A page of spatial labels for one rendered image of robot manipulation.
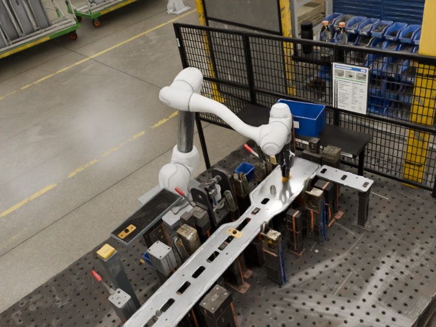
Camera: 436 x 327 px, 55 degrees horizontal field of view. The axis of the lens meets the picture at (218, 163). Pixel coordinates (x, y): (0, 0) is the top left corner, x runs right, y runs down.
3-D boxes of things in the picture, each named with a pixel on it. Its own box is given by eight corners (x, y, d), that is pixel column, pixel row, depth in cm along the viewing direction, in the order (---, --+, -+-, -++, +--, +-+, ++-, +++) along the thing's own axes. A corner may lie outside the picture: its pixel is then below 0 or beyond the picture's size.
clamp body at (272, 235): (281, 290, 212) (276, 244, 191) (261, 279, 219) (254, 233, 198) (291, 277, 217) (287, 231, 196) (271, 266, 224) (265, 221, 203)
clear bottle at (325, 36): (327, 58, 244) (327, 24, 232) (318, 56, 248) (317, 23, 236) (333, 53, 247) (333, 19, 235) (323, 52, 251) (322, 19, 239)
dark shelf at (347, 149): (355, 159, 235) (355, 155, 234) (230, 122, 288) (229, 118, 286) (372, 139, 247) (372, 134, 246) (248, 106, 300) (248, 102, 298)
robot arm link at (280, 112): (274, 125, 219) (268, 139, 209) (270, 98, 209) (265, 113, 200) (294, 126, 215) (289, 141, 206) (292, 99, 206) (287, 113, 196)
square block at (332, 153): (334, 203, 253) (334, 155, 232) (322, 198, 258) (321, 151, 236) (340, 194, 258) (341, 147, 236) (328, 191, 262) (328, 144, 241)
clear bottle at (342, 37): (344, 60, 238) (344, 26, 226) (333, 58, 242) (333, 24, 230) (349, 56, 242) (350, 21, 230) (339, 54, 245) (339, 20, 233)
